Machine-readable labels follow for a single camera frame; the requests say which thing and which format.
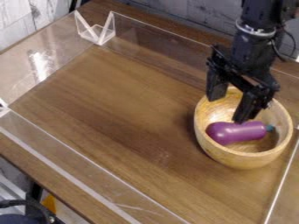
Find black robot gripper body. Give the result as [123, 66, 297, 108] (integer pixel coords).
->
[208, 28, 281, 105]

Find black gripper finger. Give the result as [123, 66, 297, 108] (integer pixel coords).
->
[206, 69, 230, 102]
[233, 92, 268, 123]

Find purple toy eggplant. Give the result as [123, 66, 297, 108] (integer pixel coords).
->
[206, 121, 276, 145]

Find brown wooden bowl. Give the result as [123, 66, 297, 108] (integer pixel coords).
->
[194, 87, 294, 170]

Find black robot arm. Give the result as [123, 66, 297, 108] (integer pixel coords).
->
[206, 0, 299, 123]

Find clear acrylic tray walls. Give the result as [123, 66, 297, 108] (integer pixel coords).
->
[0, 9, 299, 224]

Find black clamp with screw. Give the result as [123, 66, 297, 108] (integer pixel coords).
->
[25, 200, 66, 224]

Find clear acrylic corner bracket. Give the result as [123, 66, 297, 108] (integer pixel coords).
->
[74, 11, 117, 46]

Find black cable lower left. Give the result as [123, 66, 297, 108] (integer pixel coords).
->
[0, 199, 49, 224]

